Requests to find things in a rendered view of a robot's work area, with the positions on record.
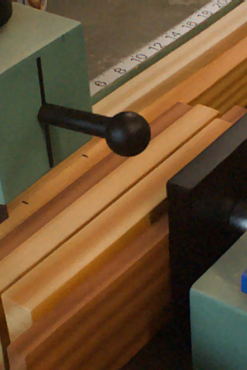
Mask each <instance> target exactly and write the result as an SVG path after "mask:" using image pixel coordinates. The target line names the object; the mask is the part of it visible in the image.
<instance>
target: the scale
mask: <svg viewBox="0 0 247 370"><path fill-rule="evenodd" d="M232 1H233V0H212V1H211V2H209V3H208V4H207V5H205V6H203V7H202V8H200V9H199V10H197V11H196V12H194V13H193V14H192V15H191V16H190V17H187V18H185V19H184V20H182V21H181V22H179V24H177V25H176V26H173V27H172V28H170V29H169V30H167V32H165V33H163V34H162V35H160V36H158V37H157V38H155V39H153V40H152V41H151V42H150V43H148V44H147V45H144V46H142V47H141V48H139V49H138V50H137V51H135V52H134V53H132V54H131V55H129V56H127V57H126V58H124V59H123V60H122V61H119V62H118V63H116V64H114V65H113V66H112V67H111V68H109V69H108V70H106V71H104V72H103V73H101V74H99V75H98V76H97V77H96V78H94V79H93V80H91V81H90V88H91V92H90V96H91V97H92V96H94V95H95V94H96V93H98V92H100V91H101V90H103V89H104V88H105V87H106V86H108V85H109V84H110V83H112V82H114V81H117V80H118V79H119V78H120V77H122V76H123V75H124V74H126V73H128V72H129V71H131V70H132V69H134V68H136V66H137V65H139V64H141V63H142V62H145V61H146V60H147V59H149V58H150V57H151V56H153V55H156V54H157V53H158V52H159V51H161V50H162V49H164V48H166V47H167V46H169V45H171V43H172V42H175V41H176V40H177V39H179V38H180V37H182V36H184V35H185V34H187V33H188V32H189V31H190V30H192V29H195V27H196V26H198V25H200V24H201V23H203V22H204V21H205V20H208V18H209V17H211V16H213V15H214V14H216V13H217V12H219V11H220V10H221V9H222V8H223V7H225V6H226V5H227V4H229V3H230V2H232Z"/></svg>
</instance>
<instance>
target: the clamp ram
mask: <svg viewBox="0 0 247 370"><path fill-rule="evenodd" d="M166 195H167V208H168V218H169V241H170V242H169V252H170V264H171V275H172V277H171V286H172V297H173V313H174V314H176V315H179V316H181V317H183V318H185V319H186V320H190V293H189V292H190V290H191V287H192V285H193V284H194V283H195V281H196V280H198V279H199V278H200V277H201V276H202V275H203V274H204V273H206V272H207V271H208V270H209V269H210V268H211V266H212V265H213V264H214V263H215V262H216V261H217V260H218V259H219V258H220V257H221V256H222V255H223V254H224V253H225V252H226V251H228V250H229V249H230V247H231V246H232V245H233V244H234V243H235V242H236V241H237V240H238V239H239V238H240V237H241V236H243V235H244V234H245V232H246V231H247V113H245V114H244V115H243V116H242V117H241V118H240V119H239V120H238V121H236V122H235V124H233V125H231V126H230V127H229V128H228V129H227V130H226V131H225V132H224V133H223V134H221V135H220V136H218V138H216V139H215V140H214V141H213V142H211V143H210V144H209V145H208V147H206V148H205V149H204V150H203V151H202V152H201V153H200V154H199V155H198V156H196V157H195V158H194V159H192V160H191V161H190V162H189V163H188V164H186V165H185V166H184V167H183V168H181V169H180V170H179V171H178V172H177V173H175V174H174V175H173V176H172V177H171V178H170V179H169V180H168V181H167V182H166Z"/></svg>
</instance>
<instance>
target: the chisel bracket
mask: <svg viewBox="0 0 247 370"><path fill-rule="evenodd" d="M11 3H12V9H13V12H12V16H11V18H9V20H8V21H7V22H6V23H5V24H4V25H3V26H1V27H0V204H9V203H11V202H12V201H13V200H14V199H15V198H17V197H18V196H20V195H21V194H22V193H23V192H24V191H25V190H26V189H27V188H29V187H30V186H32V184H33V183H35V182H36V181H38V180H39V179H40V178H42V177H43V176H45V175H46V174H47V173H48V172H49V171H50V170H51V169H53V168H54V167H56V166H57V165H58V164H60V163H61V162H63V161H64V160H65V159H67V158H68V157H69V156H70V155H71V154H73V153H74V152H76V151H77V150H78V149H80V148H81V147H83V146H84V145H85V144H87V143H88V142H89V141H90V140H91V139H92V138H93V137H94V135H88V134H84V133H81V132H78V131H77V132H75V131H71V130H66V129H63V128H60V127H57V126H51V125H48V124H42V123H40V122H39V121H38V118H37V114H38V111H39V109H40V107H41V106H43V105H44V104H46V103H48V102H49V103H53V104H55V105H59V106H62V107H72V108H76V109H79V110H82V111H88V112H91V113H93V109H92V103H91V96H90V92H91V88H90V82H89V75H88V63H87V56H86V54H87V50H86V43H85V37H84V30H83V25H82V24H81V23H80V21H76V20H73V19H70V18H67V17H61V16H57V15H55V14H51V13H49V12H44V11H41V10H39V9H35V8H33V7H28V6H26V5H23V4H20V3H17V2H12V1H11Z"/></svg>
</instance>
